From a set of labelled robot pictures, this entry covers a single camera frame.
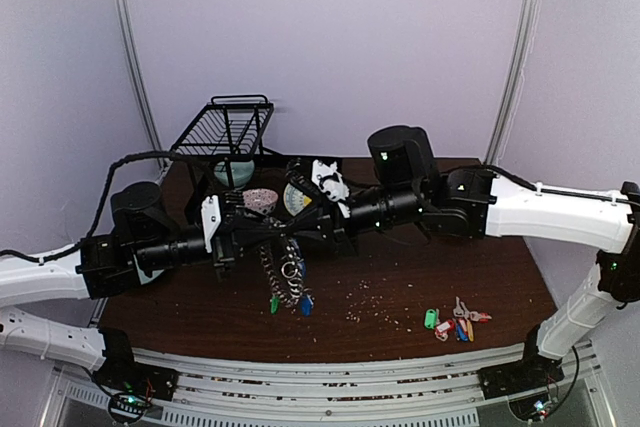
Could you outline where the blue key tag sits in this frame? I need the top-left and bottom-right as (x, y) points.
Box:
(299, 295), (314, 317)
(289, 238), (306, 276)

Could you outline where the black keyring disc with rings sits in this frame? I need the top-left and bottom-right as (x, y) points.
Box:
(258, 237), (314, 310)

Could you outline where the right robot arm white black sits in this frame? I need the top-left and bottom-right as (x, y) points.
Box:
(283, 125), (639, 399)

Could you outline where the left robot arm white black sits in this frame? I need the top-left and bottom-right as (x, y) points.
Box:
(1, 182), (284, 399)

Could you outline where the blue yellow patterned plate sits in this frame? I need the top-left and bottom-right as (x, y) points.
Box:
(282, 183), (312, 216)

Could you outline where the pink patterned bowl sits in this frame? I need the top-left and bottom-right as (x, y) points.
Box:
(243, 188), (279, 215)

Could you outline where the teal ceramic bowl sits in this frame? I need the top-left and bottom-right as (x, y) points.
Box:
(214, 160), (255, 188)

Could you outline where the green key tag on disc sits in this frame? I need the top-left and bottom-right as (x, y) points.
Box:
(270, 297), (280, 315)

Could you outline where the blue key tag on disc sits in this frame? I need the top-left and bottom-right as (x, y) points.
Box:
(299, 295), (314, 317)

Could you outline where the light teal plate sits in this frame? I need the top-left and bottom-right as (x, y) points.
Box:
(135, 267), (164, 287)

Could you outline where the green key tag in pile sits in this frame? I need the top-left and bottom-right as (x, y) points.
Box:
(424, 309), (439, 330)

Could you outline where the red key tag in pile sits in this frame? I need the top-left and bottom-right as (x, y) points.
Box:
(434, 319), (456, 341)

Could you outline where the red headed silver key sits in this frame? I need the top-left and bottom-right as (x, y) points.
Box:
(468, 311), (492, 323)

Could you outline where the yellow key tag in pile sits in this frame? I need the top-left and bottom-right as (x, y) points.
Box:
(465, 319), (475, 342)

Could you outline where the left circuit board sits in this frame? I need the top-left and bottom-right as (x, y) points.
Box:
(107, 393), (152, 423)

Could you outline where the circuit board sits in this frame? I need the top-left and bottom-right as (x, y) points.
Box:
(107, 393), (152, 423)
(510, 394), (555, 422)

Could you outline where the right circuit board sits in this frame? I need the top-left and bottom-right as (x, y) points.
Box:
(510, 394), (555, 422)

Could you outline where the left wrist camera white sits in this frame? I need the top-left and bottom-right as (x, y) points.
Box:
(200, 195), (222, 254)

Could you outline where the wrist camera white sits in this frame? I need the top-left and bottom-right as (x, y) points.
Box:
(200, 195), (222, 254)
(286, 158), (351, 219)

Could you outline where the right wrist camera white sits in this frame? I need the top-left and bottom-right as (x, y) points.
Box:
(286, 158), (351, 219)

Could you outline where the black wire dish rack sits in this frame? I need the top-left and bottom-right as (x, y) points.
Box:
(167, 93), (344, 221)

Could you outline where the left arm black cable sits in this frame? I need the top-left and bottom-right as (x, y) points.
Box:
(0, 149), (211, 268)

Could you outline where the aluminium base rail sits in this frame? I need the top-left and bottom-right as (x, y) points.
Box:
(42, 339), (614, 427)

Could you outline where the left aluminium frame post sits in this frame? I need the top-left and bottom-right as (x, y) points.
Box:
(114, 0), (162, 151)

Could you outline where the aluminium frame post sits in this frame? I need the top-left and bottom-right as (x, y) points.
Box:
(484, 0), (540, 164)
(114, 0), (162, 151)

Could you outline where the right aluminium frame post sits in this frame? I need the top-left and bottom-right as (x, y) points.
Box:
(484, 0), (540, 164)

